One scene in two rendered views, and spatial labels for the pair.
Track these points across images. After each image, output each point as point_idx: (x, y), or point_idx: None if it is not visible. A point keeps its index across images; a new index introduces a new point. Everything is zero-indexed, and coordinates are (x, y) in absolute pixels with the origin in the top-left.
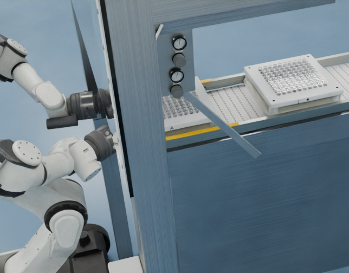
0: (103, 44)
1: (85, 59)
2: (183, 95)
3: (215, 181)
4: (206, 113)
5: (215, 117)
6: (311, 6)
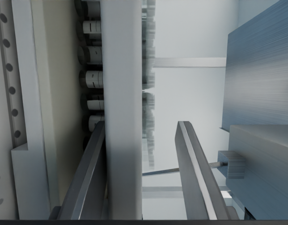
0: None
1: None
2: (211, 167)
3: None
4: (169, 172)
5: (163, 174)
6: (227, 131)
